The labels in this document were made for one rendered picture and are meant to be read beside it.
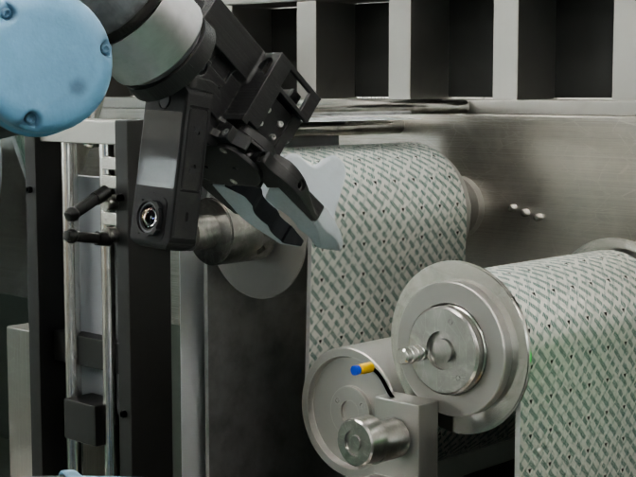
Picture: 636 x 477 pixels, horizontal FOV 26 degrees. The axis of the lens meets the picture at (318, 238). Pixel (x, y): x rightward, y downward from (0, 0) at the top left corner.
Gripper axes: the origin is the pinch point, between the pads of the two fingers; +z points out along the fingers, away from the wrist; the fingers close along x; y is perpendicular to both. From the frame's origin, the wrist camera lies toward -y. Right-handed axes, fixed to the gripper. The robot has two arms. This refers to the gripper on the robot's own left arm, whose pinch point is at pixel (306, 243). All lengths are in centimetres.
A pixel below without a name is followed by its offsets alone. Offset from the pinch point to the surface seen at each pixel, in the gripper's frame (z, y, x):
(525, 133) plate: 33, 37, 14
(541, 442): 26.6, -0.9, -8.3
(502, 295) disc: 15.7, 6.5, -6.7
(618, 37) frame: 27, 45, 3
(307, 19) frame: 25, 47, 48
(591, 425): 32.5, 4.1, -8.3
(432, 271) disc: 14.8, 7.5, 0.7
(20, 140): 13, 18, 70
